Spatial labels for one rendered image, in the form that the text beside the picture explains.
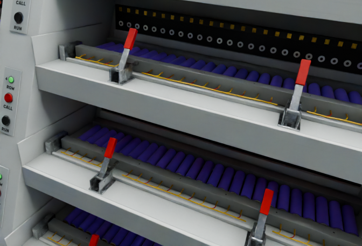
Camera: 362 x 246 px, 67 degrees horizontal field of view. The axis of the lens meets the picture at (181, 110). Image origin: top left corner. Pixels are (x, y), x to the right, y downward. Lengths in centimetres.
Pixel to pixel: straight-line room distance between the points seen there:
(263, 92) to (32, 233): 54
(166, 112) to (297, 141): 18
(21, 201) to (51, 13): 36
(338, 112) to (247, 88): 13
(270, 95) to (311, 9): 13
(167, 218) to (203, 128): 16
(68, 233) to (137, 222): 22
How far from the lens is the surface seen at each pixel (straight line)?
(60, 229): 67
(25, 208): 66
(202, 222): 47
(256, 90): 44
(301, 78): 40
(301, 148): 39
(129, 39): 47
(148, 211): 47
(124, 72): 45
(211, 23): 56
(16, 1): 59
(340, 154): 39
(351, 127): 43
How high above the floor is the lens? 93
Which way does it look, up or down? 8 degrees down
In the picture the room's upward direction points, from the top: 12 degrees clockwise
